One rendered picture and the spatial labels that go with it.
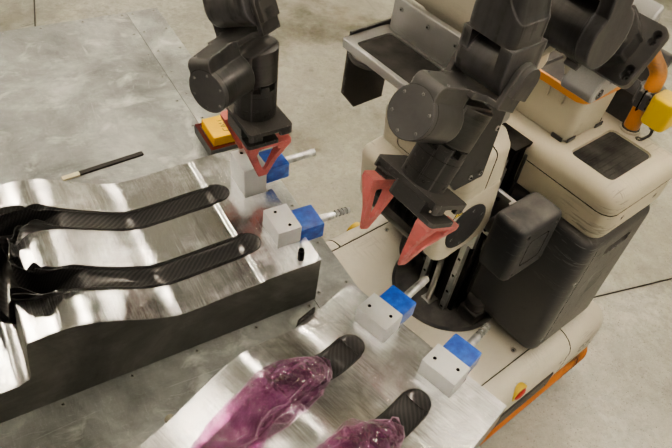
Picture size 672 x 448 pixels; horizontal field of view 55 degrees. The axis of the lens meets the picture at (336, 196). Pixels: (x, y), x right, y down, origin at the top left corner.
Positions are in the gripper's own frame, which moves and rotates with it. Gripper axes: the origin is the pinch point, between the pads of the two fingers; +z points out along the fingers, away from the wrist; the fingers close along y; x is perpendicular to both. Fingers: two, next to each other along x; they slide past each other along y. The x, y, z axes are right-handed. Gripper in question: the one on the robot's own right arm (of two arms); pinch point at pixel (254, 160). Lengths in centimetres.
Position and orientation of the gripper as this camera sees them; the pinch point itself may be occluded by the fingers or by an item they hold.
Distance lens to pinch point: 96.6
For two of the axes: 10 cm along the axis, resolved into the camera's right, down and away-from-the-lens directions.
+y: 5.1, 6.3, -5.9
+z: -1.0, 7.2, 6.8
